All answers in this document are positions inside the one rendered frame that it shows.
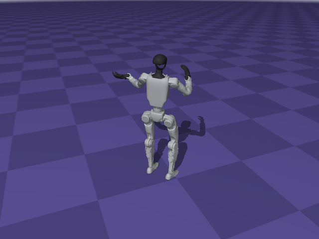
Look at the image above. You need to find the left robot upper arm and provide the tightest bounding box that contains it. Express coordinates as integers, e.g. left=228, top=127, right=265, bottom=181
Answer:
left=136, top=73, right=148, bottom=89

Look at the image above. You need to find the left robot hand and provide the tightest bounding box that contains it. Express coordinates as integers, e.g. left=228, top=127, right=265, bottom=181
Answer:
left=112, top=71, right=130, bottom=79

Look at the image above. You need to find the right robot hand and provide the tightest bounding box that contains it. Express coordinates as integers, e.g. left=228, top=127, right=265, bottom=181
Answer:
left=181, top=65, right=191, bottom=80

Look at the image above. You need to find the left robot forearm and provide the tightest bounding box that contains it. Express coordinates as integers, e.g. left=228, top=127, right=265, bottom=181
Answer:
left=126, top=73, right=138, bottom=88

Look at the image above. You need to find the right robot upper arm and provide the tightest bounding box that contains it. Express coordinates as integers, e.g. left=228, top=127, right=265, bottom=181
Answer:
left=168, top=78, right=191, bottom=96

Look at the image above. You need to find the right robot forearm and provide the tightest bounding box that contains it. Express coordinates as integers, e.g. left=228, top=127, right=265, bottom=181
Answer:
left=185, top=76, right=192, bottom=93

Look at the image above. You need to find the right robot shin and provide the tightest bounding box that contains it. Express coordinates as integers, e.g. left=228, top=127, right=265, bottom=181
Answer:
left=168, top=142, right=178, bottom=174

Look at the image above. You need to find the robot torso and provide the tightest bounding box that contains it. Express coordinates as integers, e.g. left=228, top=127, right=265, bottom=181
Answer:
left=146, top=72, right=170, bottom=122

